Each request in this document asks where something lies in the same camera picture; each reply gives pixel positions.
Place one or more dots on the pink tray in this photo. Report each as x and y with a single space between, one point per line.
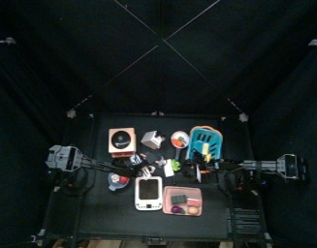
182 201

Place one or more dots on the white label sticker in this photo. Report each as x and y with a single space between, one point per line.
247 220

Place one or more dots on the yellow toy in rack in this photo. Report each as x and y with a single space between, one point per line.
205 149

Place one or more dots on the white grey toy box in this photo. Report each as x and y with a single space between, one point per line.
151 139

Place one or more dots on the green toy vegetable piece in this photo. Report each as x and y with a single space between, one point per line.
181 139

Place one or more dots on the teal dish rack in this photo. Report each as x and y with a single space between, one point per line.
205 143

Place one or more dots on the white card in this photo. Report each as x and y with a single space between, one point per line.
168 170

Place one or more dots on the pink toy stove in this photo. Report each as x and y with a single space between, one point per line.
122 142

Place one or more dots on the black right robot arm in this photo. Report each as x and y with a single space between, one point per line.
268 165

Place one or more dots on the green toy lettuce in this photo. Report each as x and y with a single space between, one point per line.
177 165

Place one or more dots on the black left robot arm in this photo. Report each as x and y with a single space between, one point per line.
70 159

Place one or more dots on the white toy tablet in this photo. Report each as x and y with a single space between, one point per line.
149 193

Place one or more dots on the red sushi piece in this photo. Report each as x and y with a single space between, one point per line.
125 179

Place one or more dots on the pink white sushi piece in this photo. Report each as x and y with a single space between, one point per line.
193 202

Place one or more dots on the purple toy eggplant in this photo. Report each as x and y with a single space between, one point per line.
178 210

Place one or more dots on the orange toy carrot slice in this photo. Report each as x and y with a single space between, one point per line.
177 142

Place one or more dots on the dark green block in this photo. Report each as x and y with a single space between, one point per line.
178 198

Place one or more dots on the orange toy ball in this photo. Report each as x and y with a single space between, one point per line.
193 210

